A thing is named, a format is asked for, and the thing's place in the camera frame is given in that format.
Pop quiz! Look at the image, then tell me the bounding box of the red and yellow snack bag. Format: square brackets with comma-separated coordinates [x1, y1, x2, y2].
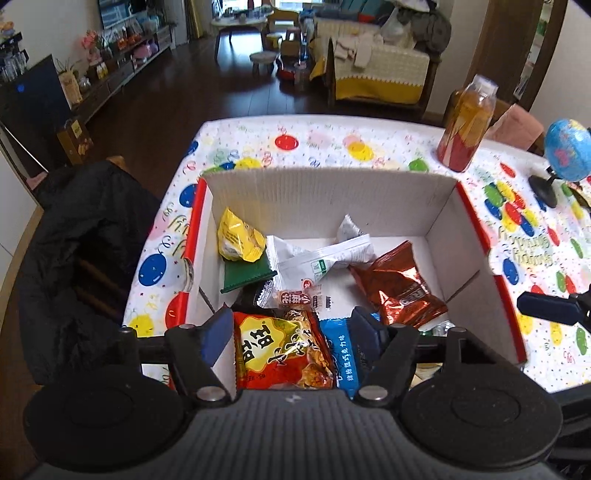
[233, 309, 338, 391]

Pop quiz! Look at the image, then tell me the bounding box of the green snack packet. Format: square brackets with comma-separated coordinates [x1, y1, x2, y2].
[220, 255, 278, 295]

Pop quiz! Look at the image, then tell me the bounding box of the blue desk globe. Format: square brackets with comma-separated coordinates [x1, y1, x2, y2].
[528, 119, 591, 209]

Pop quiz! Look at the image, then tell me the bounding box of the white coffee table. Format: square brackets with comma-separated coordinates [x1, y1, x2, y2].
[211, 8, 274, 62]

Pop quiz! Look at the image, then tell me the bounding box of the blue chocolate packet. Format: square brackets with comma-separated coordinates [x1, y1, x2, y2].
[318, 313, 385, 401]

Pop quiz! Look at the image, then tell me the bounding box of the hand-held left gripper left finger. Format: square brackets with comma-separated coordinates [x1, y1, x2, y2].
[108, 305, 235, 410]

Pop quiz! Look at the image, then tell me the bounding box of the small round stool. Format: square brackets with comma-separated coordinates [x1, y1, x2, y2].
[249, 51, 279, 78]

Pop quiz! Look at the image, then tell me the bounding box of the clear red label candy packet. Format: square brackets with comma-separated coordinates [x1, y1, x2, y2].
[256, 283, 325, 310]

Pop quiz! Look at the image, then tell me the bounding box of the brown paper bag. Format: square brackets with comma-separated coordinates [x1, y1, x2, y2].
[57, 117, 96, 165]

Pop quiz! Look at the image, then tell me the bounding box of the brown foil snack packet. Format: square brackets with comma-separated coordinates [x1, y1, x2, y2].
[349, 240, 450, 329]

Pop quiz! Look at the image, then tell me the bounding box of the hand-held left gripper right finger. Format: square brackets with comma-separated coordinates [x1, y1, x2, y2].
[351, 305, 500, 408]

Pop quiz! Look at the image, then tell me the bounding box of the white snack packet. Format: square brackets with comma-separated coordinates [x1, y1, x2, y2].
[266, 214, 376, 288]

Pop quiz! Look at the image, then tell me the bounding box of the pink cloth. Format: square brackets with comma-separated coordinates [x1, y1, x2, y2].
[486, 103, 546, 151]

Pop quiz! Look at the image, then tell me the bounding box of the yellow snack packet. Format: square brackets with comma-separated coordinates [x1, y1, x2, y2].
[216, 207, 269, 264]

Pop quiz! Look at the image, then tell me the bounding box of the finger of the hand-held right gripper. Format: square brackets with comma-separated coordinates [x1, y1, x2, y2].
[516, 290, 591, 332]

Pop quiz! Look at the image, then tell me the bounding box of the television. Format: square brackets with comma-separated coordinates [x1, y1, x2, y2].
[98, 0, 136, 29]

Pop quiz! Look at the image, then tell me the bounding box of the pile of clothes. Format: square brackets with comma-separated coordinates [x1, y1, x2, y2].
[382, 0, 453, 52]

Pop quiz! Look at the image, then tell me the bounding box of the black appliance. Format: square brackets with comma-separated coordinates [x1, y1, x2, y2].
[0, 54, 73, 179]

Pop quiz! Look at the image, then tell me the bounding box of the dark wrapper with yellow edge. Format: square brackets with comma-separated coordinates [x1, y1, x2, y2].
[565, 182, 591, 209]

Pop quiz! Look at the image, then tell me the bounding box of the television cabinet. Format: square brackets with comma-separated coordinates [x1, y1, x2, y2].
[68, 25, 177, 124]

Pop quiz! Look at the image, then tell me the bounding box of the red and white cardboard box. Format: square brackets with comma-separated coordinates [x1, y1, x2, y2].
[183, 167, 529, 403]

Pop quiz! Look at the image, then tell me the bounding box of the sofa with yellow cover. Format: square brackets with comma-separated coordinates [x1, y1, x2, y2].
[308, 17, 443, 110]

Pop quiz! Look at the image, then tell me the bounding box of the orange juice bottle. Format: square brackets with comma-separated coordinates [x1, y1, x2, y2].
[436, 73, 500, 174]

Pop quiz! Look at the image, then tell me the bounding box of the balloon print tablecloth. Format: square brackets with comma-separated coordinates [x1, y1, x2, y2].
[121, 114, 591, 394]

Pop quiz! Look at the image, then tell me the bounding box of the wooden chair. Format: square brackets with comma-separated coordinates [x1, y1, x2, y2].
[442, 89, 514, 131]

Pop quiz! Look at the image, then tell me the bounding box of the dark snack packet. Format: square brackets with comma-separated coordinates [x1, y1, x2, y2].
[230, 290, 279, 315]

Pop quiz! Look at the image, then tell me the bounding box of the black coat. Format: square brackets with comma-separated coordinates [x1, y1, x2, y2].
[17, 158, 163, 387]

